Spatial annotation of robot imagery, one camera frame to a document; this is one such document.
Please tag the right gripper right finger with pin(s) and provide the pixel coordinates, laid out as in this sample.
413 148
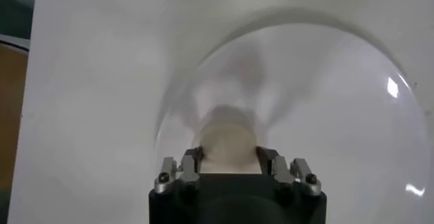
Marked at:
288 174

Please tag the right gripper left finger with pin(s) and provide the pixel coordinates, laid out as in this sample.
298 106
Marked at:
183 174

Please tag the white steamed baozi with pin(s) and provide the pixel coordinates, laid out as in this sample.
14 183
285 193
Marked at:
229 147

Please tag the white round plate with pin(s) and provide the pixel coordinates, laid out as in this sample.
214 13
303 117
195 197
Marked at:
339 127

